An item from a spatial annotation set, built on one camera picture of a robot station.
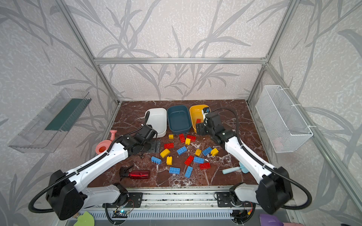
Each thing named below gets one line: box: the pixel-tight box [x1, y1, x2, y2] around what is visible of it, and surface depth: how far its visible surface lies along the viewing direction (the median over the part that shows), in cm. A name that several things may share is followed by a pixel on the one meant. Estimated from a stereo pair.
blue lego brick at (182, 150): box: [176, 145, 188, 156], surface depth 93 cm
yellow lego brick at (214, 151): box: [210, 147, 220, 157], surface depth 91 cm
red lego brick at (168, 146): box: [164, 142, 174, 150], surface depth 95 cm
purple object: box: [259, 213, 285, 226], surface depth 68 cm
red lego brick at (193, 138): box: [186, 134, 197, 143], surface depth 98 cm
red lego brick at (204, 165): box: [199, 162, 211, 170], surface depth 86 cm
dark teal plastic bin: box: [166, 104, 192, 135], surface depth 107 cm
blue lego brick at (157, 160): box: [150, 156, 162, 165], surface depth 88 cm
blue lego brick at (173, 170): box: [168, 167, 181, 175], surface depth 84 cm
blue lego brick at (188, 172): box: [184, 165, 194, 179], surface depth 85 cm
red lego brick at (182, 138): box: [179, 133, 186, 144], surface depth 98 cm
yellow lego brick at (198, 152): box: [194, 148, 203, 157], surface depth 93 cm
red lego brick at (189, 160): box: [183, 155, 194, 167], surface depth 88 cm
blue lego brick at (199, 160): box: [193, 156, 205, 164], surface depth 88 cm
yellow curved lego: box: [159, 148, 171, 159], surface depth 92 cm
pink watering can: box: [95, 129, 118, 155], surface depth 84 cm
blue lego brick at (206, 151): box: [202, 146, 213, 157], surface depth 93 cm
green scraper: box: [73, 210, 95, 226], surface depth 69 cm
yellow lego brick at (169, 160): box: [166, 155, 173, 166], surface depth 88 cm
